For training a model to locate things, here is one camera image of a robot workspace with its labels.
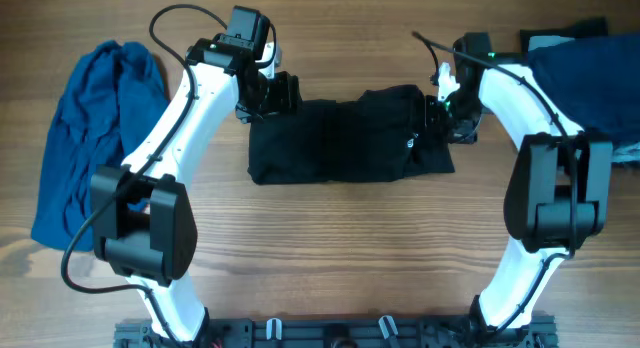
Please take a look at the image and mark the black polo shirt with logo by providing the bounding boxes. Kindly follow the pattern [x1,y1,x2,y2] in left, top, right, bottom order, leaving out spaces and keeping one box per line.
[247,85,455,185]

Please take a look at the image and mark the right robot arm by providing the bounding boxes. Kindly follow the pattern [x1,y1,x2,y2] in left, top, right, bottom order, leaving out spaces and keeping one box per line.
[438,33,613,340]

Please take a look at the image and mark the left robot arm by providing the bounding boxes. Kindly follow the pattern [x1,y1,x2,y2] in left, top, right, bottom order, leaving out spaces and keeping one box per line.
[90,6,301,347]

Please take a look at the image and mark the blue crumpled shirt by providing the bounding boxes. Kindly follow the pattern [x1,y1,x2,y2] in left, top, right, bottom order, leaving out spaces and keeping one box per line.
[31,41,168,250]

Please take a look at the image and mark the dark navy folded garment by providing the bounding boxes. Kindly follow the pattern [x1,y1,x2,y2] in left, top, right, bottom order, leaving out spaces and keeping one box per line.
[527,33,640,149]

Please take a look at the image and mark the light blue folded garment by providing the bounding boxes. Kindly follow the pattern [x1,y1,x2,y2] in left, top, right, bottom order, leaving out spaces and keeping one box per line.
[527,35,640,165]

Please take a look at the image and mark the black folded garment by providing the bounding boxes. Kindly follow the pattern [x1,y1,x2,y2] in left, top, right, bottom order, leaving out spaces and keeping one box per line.
[519,17,640,170]

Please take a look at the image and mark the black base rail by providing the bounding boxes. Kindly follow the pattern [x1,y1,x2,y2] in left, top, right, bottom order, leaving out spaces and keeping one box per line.
[113,315,559,348]

